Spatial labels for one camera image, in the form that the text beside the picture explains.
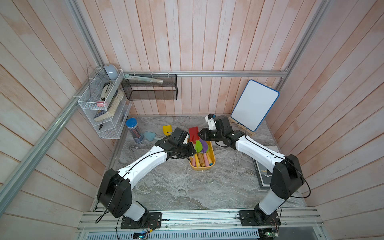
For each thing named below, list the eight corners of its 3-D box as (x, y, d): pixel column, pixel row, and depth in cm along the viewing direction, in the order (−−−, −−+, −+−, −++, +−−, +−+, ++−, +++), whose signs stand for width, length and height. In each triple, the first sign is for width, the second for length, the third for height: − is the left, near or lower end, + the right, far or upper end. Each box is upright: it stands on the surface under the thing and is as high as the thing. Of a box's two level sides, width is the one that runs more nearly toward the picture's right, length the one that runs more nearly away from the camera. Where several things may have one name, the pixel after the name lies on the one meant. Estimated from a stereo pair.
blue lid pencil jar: (133, 144, 105) (124, 126, 90) (136, 136, 110) (127, 118, 95) (143, 144, 105) (135, 126, 90) (145, 136, 110) (138, 118, 95)
